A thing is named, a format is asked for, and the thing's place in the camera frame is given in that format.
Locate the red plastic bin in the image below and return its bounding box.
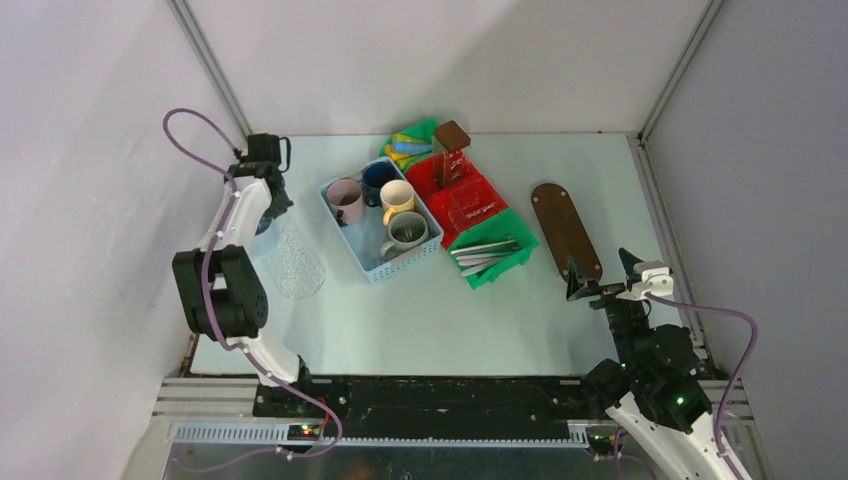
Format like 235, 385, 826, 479
405, 151, 508, 249

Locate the green bin with toothbrushes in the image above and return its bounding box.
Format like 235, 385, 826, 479
447, 208, 539, 289

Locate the light blue plastic basket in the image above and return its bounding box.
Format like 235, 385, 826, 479
317, 157, 444, 285

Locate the glass jar with brown lid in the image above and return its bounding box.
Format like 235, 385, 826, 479
432, 120, 471, 187

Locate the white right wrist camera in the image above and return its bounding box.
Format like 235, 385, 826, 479
616, 260, 675, 301

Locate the clear textured glass tray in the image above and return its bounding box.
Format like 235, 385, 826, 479
255, 217, 326, 300

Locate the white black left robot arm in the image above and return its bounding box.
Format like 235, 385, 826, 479
172, 133, 316, 417

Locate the dark blue ceramic mug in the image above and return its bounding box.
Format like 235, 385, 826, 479
361, 160, 398, 207

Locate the pink ceramic mug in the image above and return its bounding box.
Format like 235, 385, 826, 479
326, 178, 365, 227

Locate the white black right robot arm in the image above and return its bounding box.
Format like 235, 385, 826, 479
566, 249, 751, 479

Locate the blue toothpaste tube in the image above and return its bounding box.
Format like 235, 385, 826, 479
391, 142, 432, 156

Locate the light blue ceramic mug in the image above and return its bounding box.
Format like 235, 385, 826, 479
249, 218, 279, 257

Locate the green bin with toothpaste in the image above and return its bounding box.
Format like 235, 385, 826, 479
378, 118, 439, 172

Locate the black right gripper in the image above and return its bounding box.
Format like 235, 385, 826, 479
563, 246, 646, 370

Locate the yellow toothpaste tube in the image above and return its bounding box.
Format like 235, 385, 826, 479
383, 145, 411, 162

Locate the brown oval wooden tray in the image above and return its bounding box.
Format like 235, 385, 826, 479
531, 183, 603, 281

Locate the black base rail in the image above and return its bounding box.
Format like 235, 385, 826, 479
295, 375, 606, 441

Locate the yellow ceramic mug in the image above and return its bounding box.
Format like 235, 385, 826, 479
380, 180, 415, 226

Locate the clear glass rectangular container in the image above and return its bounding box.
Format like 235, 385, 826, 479
448, 175, 504, 231

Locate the grey ceramic mug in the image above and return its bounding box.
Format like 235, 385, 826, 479
379, 211, 430, 260

